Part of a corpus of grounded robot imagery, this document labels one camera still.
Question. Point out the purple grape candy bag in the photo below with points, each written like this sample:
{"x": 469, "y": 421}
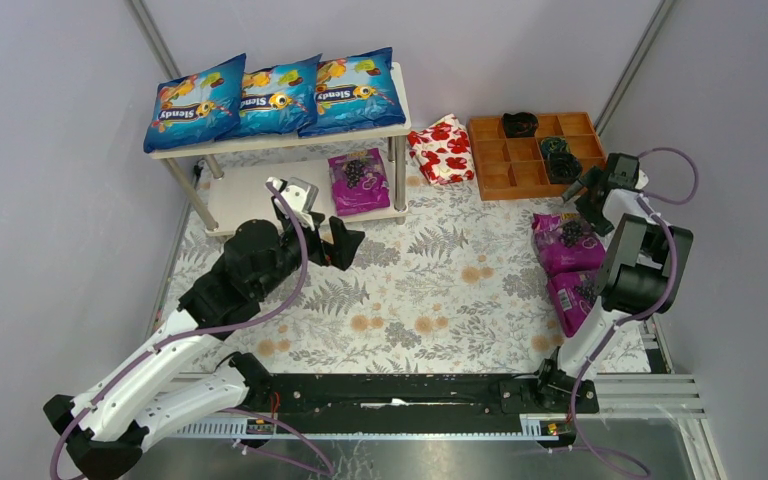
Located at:
{"x": 565, "y": 242}
{"x": 573, "y": 295}
{"x": 359, "y": 183}

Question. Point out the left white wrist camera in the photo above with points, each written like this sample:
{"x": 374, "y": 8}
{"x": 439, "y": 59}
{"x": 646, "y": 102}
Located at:
{"x": 299, "y": 195}

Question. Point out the wooden compartment tray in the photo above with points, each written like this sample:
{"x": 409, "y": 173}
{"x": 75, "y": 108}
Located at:
{"x": 509, "y": 168}

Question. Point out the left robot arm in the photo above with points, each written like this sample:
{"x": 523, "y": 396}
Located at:
{"x": 107, "y": 429}

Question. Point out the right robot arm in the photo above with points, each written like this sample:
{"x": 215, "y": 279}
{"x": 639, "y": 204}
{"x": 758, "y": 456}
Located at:
{"x": 613, "y": 262}

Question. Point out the white two-tier shelf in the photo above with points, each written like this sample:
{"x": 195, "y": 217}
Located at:
{"x": 238, "y": 194}

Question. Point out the blue Slendy candy bag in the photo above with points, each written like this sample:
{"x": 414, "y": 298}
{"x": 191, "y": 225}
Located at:
{"x": 277, "y": 100}
{"x": 197, "y": 108}

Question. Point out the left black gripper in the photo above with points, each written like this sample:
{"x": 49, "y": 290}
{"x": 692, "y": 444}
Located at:
{"x": 325, "y": 244}

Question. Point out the floral table mat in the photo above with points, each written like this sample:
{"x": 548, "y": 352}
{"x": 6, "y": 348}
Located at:
{"x": 456, "y": 287}

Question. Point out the red floral white pouch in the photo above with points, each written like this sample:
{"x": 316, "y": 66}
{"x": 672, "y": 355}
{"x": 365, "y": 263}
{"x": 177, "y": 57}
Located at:
{"x": 443, "y": 152}

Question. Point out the black coiled item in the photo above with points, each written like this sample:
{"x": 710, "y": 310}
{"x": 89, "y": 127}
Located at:
{"x": 562, "y": 168}
{"x": 520, "y": 124}

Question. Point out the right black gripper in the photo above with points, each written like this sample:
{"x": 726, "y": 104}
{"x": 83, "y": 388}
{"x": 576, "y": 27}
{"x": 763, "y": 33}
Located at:
{"x": 599, "y": 192}

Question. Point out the dark green coiled item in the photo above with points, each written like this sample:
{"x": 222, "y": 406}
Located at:
{"x": 553, "y": 144}

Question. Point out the blue candy bag on shelf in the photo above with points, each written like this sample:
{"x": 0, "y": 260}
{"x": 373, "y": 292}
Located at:
{"x": 356, "y": 92}

